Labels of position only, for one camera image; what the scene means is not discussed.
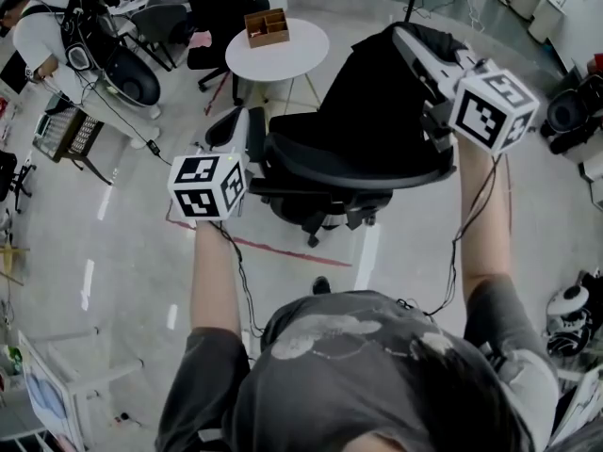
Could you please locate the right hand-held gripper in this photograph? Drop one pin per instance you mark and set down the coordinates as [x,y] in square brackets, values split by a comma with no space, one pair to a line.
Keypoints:
[490,111]

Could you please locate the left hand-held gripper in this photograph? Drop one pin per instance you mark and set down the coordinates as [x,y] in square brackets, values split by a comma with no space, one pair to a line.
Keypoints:
[195,191]

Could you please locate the black clothing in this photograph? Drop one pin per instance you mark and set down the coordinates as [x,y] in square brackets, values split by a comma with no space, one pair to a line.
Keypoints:
[377,92]

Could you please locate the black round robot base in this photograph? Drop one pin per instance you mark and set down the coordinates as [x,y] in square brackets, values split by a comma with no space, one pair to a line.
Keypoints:
[572,111]

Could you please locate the person's left forearm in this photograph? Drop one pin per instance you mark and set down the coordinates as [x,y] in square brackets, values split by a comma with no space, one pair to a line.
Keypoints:
[216,276]

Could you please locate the person's right forearm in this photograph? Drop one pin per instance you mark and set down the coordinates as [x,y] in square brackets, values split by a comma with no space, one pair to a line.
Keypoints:
[485,224]

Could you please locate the black and white pod chair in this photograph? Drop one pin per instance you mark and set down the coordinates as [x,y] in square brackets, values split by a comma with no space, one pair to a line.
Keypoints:
[129,75]

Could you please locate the grey shell chair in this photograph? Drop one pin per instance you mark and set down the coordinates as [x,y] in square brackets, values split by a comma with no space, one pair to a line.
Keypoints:
[158,24]

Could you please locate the small black swivel chair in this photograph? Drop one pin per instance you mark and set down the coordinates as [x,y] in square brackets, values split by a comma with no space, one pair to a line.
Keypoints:
[11,177]

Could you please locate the black power adapter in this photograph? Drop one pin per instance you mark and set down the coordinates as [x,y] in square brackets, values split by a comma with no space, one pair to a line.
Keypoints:
[153,146]

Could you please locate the crate of small parts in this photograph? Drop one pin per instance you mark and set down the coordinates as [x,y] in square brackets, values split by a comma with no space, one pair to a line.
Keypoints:
[68,132]

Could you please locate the round white table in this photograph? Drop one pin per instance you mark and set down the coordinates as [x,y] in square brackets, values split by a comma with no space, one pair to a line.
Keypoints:
[278,57]

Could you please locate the pink cloth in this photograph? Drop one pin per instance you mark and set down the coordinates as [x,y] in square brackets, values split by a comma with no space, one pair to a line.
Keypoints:
[201,39]

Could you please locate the person's black shoe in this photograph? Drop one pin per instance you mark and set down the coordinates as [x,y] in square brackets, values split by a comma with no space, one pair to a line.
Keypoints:
[321,285]

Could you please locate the wooden organizer box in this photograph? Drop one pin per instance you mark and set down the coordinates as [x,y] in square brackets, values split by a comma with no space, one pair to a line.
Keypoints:
[266,28]

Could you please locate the white metal rack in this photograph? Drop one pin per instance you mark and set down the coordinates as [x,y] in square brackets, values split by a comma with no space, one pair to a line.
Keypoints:
[61,384]

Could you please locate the person's grey printed t-shirt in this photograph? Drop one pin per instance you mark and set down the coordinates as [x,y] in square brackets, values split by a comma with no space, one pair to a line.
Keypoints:
[358,375]

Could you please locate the white and black robot head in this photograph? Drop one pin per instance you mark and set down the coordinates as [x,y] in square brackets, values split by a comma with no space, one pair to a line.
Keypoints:
[570,313]

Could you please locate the wooden stick frame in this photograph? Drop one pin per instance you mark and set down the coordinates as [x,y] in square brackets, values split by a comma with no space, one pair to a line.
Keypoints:
[11,259]

